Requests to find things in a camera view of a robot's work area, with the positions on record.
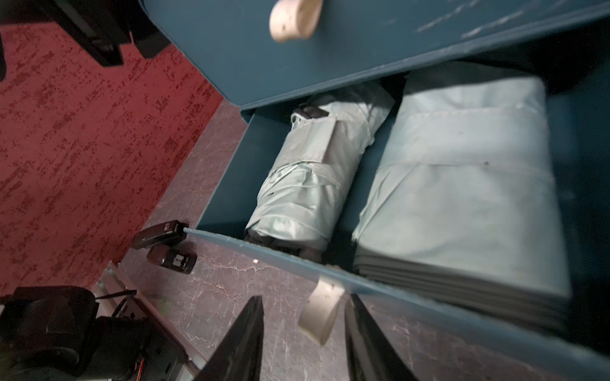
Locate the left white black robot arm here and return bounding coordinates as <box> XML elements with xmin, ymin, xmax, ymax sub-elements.
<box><xmin>1</xmin><ymin>1</ymin><xmax>189</xmax><ymax>380</ymax></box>

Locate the teal three-drawer cabinet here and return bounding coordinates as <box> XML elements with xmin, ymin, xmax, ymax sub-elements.
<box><xmin>141</xmin><ymin>1</ymin><xmax>609</xmax><ymax>380</ymax></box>

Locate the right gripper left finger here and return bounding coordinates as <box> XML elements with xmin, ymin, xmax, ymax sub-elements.
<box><xmin>194</xmin><ymin>295</ymin><xmax>265</xmax><ymax>381</ymax></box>

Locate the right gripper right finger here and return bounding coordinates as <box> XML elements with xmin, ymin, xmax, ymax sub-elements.
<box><xmin>344</xmin><ymin>294</ymin><xmax>416</xmax><ymax>381</ymax></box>

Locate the sage green umbrella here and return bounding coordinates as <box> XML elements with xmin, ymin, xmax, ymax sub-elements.
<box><xmin>353</xmin><ymin>62</ymin><xmax>572</xmax><ymax>332</ymax></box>
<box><xmin>246</xmin><ymin>81</ymin><xmax>395</xmax><ymax>262</ymax></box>

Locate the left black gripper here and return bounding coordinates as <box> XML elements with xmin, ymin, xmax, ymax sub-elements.
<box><xmin>1</xmin><ymin>0</ymin><xmax>170</xmax><ymax>67</ymax></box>

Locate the black block near left base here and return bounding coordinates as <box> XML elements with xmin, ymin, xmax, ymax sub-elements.
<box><xmin>130</xmin><ymin>220</ymin><xmax>189</xmax><ymax>249</ymax></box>

